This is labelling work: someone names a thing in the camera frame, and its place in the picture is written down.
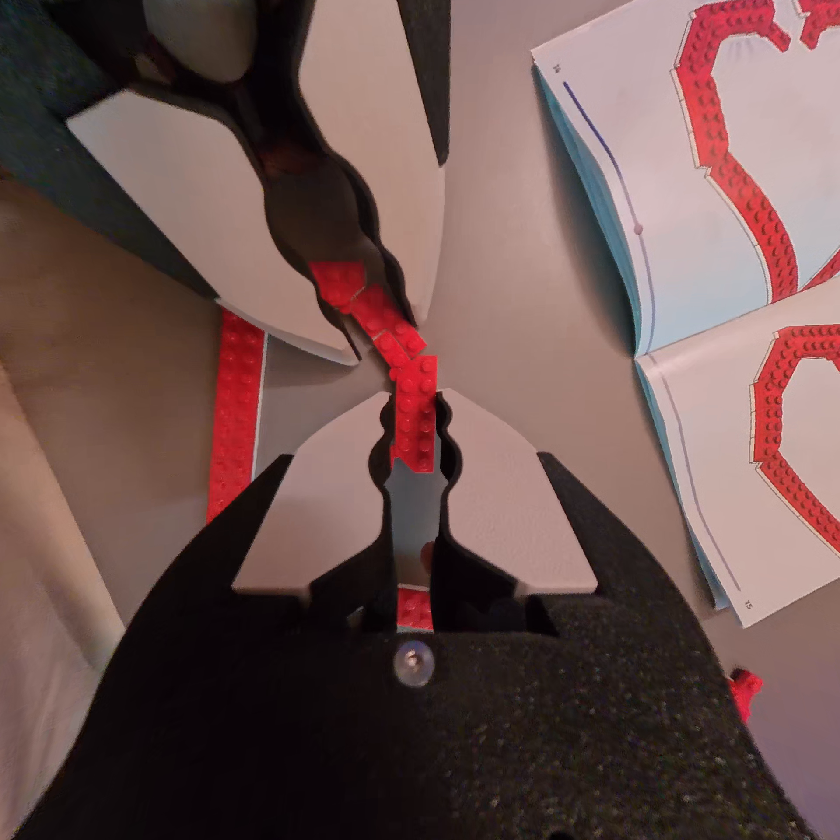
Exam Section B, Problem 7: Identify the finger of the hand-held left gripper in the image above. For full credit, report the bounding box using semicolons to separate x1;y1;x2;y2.
64;87;363;366
297;0;448;327

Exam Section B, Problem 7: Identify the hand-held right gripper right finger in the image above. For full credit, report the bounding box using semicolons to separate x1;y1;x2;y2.
430;387;599;598

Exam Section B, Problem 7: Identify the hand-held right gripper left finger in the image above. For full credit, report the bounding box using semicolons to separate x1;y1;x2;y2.
231;391;398;601

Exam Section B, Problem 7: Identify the red brick frame assembly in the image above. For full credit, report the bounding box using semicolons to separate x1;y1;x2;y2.
205;261;438;527

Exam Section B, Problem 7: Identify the dark teal cloth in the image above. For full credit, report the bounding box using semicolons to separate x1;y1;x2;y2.
0;0;219;299

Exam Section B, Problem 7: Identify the open brick instruction booklet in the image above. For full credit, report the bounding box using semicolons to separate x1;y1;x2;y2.
530;0;840;631

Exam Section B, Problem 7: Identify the loose red brick piece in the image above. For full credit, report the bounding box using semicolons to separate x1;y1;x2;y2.
727;667;765;724

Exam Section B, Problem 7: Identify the person's cream clothing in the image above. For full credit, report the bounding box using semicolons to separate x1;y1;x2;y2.
0;364;127;840

